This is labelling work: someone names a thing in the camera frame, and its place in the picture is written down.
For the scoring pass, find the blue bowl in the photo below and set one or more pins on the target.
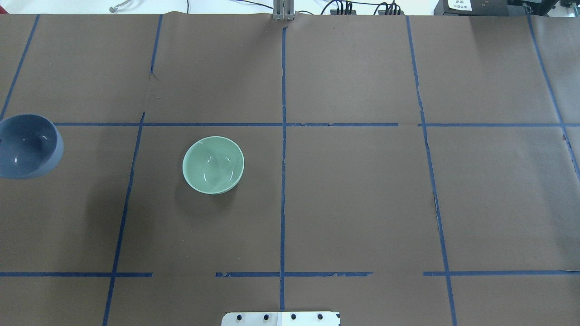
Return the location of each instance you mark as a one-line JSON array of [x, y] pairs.
[[30, 146]]

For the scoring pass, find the green bowl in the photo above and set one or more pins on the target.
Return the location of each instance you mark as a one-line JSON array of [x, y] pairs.
[[213, 165]]

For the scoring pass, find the aluminium frame post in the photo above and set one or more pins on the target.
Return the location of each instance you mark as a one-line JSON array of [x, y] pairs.
[[283, 10]]

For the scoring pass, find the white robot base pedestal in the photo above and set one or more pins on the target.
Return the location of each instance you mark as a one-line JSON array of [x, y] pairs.
[[300, 318]]

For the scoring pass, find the black control box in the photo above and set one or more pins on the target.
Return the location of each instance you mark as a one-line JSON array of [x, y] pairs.
[[477, 8]]

